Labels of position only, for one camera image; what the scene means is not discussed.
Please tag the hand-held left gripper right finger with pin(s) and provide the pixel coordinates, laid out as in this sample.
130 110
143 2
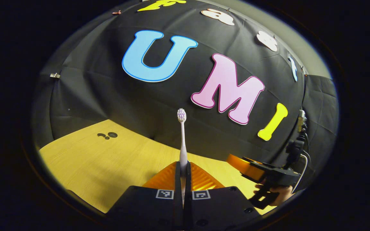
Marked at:
188 183

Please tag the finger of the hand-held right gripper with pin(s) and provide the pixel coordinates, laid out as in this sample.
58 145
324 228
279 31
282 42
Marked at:
241 165

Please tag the pale pink toothbrush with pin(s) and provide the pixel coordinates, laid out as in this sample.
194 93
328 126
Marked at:
183 150

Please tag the yellow wooden desktop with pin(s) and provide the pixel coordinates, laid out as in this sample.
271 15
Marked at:
108 166

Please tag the silver metal clip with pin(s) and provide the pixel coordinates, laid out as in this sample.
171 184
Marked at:
55 75

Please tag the black backdrop cloth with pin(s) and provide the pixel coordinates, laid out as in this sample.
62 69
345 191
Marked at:
140 102

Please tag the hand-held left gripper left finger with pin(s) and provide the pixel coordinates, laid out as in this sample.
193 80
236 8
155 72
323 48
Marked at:
178 183

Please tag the orange clip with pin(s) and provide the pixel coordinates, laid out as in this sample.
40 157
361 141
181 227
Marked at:
117 12

